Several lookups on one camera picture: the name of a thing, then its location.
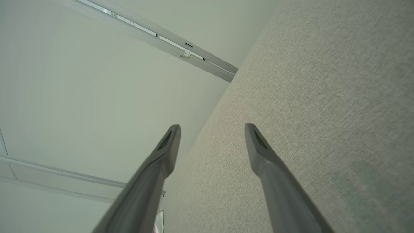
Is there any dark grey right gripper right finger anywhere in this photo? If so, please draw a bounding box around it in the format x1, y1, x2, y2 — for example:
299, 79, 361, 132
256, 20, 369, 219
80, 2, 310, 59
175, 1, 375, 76
245, 123, 335, 233

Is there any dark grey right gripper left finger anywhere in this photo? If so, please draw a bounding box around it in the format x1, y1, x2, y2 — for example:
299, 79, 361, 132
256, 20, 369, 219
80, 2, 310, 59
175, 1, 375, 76
92, 124, 181, 233

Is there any white window frame bar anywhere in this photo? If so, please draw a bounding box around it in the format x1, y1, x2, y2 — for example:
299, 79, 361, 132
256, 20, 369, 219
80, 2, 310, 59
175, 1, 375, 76
0, 155, 166, 204

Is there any grey wall rail strip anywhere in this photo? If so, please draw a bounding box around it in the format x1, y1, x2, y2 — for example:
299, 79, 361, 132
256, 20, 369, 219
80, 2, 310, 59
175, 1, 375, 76
61, 0, 239, 83

